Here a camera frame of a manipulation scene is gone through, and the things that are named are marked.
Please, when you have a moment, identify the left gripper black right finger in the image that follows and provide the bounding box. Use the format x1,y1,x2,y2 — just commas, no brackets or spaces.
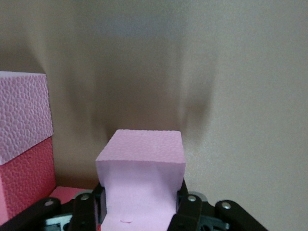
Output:
167,179,268,231

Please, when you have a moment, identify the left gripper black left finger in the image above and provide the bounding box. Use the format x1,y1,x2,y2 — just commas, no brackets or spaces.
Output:
0,182,107,231

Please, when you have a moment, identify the red foam cube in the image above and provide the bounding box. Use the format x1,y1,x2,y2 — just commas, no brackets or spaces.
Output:
0,136,57,221

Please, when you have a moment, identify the pink foam cube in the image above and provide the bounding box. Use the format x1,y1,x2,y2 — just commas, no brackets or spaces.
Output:
95,129,188,231
0,71,54,166

